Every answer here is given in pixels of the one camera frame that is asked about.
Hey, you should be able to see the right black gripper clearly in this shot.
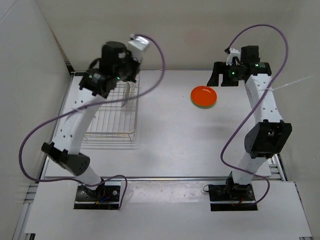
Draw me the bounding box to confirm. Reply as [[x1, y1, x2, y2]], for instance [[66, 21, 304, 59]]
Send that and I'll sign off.
[[206, 61, 244, 87]]

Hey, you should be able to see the grey plate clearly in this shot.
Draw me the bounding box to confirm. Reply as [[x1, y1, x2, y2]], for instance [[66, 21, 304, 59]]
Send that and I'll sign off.
[[121, 81, 130, 107]]

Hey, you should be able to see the orange plate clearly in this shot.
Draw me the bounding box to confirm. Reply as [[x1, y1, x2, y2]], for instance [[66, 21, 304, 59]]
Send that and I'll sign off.
[[190, 85, 218, 106]]

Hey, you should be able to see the green plate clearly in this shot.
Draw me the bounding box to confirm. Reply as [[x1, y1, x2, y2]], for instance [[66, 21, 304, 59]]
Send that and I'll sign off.
[[191, 100, 216, 109]]

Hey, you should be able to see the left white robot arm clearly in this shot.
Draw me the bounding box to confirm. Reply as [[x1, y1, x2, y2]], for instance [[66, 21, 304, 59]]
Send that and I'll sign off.
[[41, 39, 149, 200]]

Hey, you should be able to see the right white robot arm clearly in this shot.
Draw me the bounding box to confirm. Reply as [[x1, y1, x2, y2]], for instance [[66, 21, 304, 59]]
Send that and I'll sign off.
[[207, 45, 292, 201]]

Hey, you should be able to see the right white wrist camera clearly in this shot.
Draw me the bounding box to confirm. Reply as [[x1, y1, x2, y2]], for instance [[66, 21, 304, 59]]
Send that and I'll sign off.
[[224, 47, 241, 66]]

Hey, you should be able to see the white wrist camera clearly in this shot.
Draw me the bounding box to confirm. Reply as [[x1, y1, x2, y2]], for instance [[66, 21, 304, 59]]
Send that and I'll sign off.
[[224, 47, 241, 66], [127, 34, 150, 64]]

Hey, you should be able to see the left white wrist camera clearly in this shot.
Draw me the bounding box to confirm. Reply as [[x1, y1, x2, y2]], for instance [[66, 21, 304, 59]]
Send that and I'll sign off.
[[127, 34, 150, 64]]

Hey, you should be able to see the metal wire dish rack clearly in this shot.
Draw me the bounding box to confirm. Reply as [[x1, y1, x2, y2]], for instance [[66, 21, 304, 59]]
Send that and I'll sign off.
[[84, 75, 140, 143]]

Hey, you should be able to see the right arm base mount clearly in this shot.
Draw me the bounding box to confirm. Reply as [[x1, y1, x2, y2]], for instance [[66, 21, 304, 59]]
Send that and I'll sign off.
[[202, 184, 258, 212]]

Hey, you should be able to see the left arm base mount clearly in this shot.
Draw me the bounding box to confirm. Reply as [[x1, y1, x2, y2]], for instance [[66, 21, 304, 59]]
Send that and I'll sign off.
[[73, 181, 122, 210]]

